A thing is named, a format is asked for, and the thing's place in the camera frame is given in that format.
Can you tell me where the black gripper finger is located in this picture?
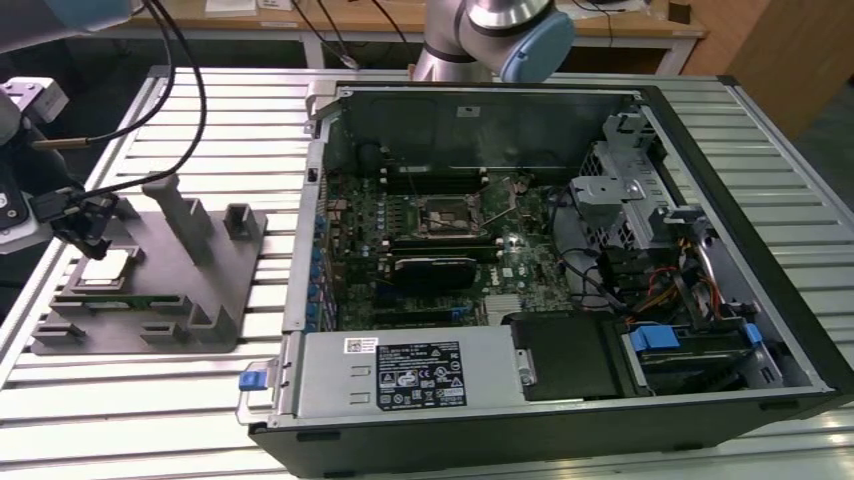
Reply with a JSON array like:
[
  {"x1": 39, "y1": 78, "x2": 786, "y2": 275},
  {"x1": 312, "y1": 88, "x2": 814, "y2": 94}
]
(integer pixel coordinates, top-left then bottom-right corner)
[
  {"x1": 84, "y1": 192, "x2": 125, "y2": 236},
  {"x1": 56, "y1": 199, "x2": 113, "y2": 261}
]

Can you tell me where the silver CPU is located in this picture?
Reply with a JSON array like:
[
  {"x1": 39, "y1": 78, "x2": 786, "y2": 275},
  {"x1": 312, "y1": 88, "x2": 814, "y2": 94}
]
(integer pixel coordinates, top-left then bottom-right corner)
[{"x1": 73, "y1": 248, "x2": 136, "y2": 288}]

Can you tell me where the metal socket cover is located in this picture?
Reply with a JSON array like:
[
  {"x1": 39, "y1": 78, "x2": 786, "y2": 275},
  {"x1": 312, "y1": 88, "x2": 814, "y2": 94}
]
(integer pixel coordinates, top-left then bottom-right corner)
[{"x1": 474, "y1": 174, "x2": 532, "y2": 226}]

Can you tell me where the CPU socket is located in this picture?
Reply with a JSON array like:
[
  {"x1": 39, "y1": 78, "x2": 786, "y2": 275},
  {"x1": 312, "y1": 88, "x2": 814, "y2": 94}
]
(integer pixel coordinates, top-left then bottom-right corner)
[{"x1": 411, "y1": 193, "x2": 490, "y2": 240}]

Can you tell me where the grey parts rack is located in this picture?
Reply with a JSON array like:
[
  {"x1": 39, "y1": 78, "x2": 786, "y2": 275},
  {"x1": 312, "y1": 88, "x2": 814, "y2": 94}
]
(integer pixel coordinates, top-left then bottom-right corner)
[{"x1": 29, "y1": 171, "x2": 271, "y2": 358}]

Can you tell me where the green RAM stick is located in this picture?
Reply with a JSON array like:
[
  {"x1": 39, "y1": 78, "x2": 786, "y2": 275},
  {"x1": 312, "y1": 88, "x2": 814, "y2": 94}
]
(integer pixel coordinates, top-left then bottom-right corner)
[{"x1": 56, "y1": 296, "x2": 181, "y2": 308}]

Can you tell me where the wooden desk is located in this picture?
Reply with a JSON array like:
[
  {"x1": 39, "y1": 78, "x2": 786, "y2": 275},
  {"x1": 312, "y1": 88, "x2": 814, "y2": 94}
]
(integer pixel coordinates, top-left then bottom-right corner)
[{"x1": 85, "y1": 0, "x2": 710, "y2": 76}]

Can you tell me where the white paper sheet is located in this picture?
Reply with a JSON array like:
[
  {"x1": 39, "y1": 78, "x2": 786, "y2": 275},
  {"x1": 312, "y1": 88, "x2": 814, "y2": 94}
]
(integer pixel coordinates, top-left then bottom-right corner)
[{"x1": 204, "y1": 0, "x2": 259, "y2": 15}]

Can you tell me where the silver power supply unit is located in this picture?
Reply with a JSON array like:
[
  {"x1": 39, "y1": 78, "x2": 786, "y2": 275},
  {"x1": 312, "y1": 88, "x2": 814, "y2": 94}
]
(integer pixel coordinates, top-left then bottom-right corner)
[{"x1": 269, "y1": 327, "x2": 539, "y2": 431}]

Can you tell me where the black expansion slot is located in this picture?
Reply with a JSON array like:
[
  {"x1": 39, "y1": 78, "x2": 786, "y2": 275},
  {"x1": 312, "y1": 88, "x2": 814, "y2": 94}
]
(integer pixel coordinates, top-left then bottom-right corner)
[{"x1": 371, "y1": 310, "x2": 450, "y2": 327}]

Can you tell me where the black graphics card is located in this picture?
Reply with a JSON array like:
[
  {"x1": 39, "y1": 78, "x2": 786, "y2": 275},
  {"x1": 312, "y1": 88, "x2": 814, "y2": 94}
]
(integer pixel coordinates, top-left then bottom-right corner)
[{"x1": 388, "y1": 255, "x2": 479, "y2": 295}]

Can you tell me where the small silver heatsink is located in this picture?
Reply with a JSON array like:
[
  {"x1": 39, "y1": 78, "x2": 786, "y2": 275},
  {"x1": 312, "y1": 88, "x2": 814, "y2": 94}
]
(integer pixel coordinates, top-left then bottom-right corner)
[{"x1": 484, "y1": 293, "x2": 524, "y2": 316}]

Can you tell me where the green motherboard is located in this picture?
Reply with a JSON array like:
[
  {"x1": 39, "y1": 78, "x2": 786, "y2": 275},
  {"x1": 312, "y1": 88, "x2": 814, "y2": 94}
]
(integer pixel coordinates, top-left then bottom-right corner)
[{"x1": 319, "y1": 167, "x2": 619, "y2": 334}]

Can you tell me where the black PC case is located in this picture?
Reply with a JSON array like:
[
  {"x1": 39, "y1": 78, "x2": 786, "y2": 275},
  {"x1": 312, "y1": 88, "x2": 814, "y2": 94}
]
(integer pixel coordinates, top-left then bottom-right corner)
[{"x1": 245, "y1": 74, "x2": 843, "y2": 477}]

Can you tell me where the black plastic cover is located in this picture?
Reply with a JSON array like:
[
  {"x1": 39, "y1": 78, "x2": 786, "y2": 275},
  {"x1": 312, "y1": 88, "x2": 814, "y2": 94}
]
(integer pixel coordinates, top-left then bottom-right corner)
[{"x1": 510, "y1": 309, "x2": 632, "y2": 403}]

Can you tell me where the silver metal disk bay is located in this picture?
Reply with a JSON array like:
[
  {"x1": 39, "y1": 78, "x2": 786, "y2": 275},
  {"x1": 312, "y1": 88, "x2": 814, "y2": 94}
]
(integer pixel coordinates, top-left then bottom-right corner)
[{"x1": 570, "y1": 112, "x2": 692, "y2": 251}]

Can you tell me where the hard disk in blue carrier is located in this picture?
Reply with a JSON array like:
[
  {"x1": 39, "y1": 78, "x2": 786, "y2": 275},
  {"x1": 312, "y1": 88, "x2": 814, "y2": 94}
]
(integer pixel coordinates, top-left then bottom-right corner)
[{"x1": 622, "y1": 322, "x2": 766, "y2": 397}]

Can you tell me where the brown wooden cabinet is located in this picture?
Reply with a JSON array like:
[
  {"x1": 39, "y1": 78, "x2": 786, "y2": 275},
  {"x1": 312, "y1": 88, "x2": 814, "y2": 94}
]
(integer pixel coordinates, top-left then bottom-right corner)
[{"x1": 683, "y1": 0, "x2": 854, "y2": 144}]

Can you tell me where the black cable with brass plug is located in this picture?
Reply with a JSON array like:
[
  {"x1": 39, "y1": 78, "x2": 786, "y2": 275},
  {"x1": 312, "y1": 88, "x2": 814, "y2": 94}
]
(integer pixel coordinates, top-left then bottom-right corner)
[{"x1": 31, "y1": 0, "x2": 179, "y2": 150}]

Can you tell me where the black and white flat camera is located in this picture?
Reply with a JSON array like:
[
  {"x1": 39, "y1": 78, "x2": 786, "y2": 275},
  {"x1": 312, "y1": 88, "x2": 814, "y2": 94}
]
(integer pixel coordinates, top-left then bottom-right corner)
[{"x1": 0, "y1": 182, "x2": 35, "y2": 255}]

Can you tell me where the black camera cable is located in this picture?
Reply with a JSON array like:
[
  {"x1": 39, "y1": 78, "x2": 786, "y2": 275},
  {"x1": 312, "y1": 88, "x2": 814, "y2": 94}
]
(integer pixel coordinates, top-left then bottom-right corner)
[{"x1": 83, "y1": 0, "x2": 207, "y2": 197}]

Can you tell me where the grey plastic bracket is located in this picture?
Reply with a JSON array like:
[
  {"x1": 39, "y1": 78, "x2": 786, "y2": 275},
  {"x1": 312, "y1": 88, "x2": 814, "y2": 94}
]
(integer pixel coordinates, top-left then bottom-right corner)
[{"x1": 650, "y1": 204, "x2": 719, "y2": 237}]

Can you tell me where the orange wire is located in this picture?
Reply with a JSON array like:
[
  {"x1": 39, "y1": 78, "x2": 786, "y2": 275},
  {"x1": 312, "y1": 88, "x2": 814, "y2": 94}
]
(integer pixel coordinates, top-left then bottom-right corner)
[{"x1": 703, "y1": 277, "x2": 726, "y2": 315}]

